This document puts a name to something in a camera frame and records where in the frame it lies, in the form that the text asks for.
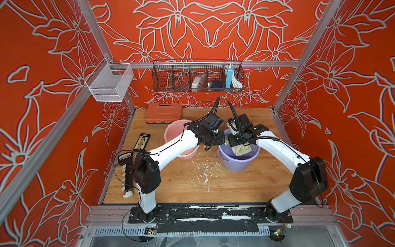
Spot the yellow cloth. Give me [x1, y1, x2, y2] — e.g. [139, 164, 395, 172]
[224, 137, 252, 156]

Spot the purple plastic bucket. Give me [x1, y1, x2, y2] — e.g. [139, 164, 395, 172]
[217, 144, 260, 172]

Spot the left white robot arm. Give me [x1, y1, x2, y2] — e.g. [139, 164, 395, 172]
[131, 97, 225, 216]

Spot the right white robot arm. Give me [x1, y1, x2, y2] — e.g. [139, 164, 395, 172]
[227, 103, 329, 223]

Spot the pink plastic bucket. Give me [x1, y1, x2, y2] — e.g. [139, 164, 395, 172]
[164, 119, 201, 160]

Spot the dark blue round object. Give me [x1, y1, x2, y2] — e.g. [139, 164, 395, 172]
[210, 80, 223, 92]

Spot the grey wrapped package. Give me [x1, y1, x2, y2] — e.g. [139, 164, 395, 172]
[191, 75, 205, 92]

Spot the red plastic tool case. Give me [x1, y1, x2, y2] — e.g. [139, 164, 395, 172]
[145, 103, 183, 124]

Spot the black snack packet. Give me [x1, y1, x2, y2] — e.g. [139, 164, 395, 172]
[133, 133, 151, 151]

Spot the white cable bundle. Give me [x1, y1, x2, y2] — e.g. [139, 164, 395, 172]
[232, 67, 244, 92]

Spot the black wire wall basket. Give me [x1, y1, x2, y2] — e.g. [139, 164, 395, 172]
[152, 59, 245, 93]

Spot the white mesh wall basket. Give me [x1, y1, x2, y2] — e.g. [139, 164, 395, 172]
[85, 64, 134, 103]

